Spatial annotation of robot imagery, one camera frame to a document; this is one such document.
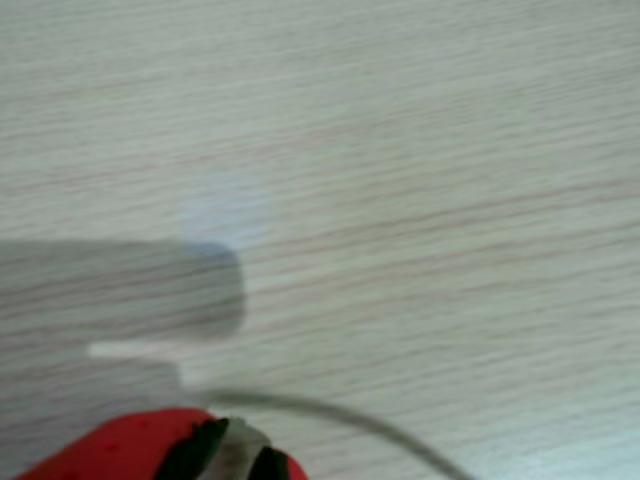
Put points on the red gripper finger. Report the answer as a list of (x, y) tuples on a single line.
[(130, 445)]

